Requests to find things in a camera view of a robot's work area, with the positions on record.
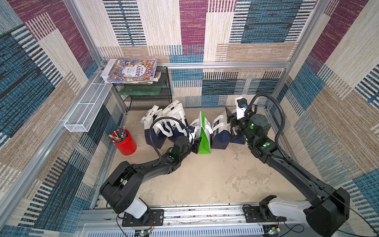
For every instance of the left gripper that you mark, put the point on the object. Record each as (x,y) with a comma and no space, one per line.
(196,145)

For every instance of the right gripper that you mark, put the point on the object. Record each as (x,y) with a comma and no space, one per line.
(234,123)

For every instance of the green white takeout bag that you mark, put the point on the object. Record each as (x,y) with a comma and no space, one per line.
(203,130)

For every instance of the navy white takeout bag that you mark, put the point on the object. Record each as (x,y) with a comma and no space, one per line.
(156,136)
(239,139)
(221,135)
(175,110)

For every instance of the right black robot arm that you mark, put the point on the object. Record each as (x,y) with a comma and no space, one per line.
(329,207)

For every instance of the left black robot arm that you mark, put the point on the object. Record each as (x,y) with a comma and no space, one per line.
(121,187)

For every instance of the red plastic cup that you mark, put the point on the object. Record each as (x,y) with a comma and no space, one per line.
(127,147)

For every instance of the pencils in red cup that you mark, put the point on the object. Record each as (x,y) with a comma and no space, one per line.
(119,135)

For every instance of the green tray on shelf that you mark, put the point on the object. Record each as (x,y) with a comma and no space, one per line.
(143,90)

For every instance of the colourful picture book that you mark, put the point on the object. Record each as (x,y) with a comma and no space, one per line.
(131,71)

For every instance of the black wire mesh shelf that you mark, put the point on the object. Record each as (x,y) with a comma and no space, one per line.
(145,102)

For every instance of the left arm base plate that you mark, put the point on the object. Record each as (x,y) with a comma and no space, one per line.
(154,217)

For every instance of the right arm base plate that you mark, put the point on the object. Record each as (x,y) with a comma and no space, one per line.
(261,213)

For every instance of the white wire basket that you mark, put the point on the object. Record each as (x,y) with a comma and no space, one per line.
(85,112)

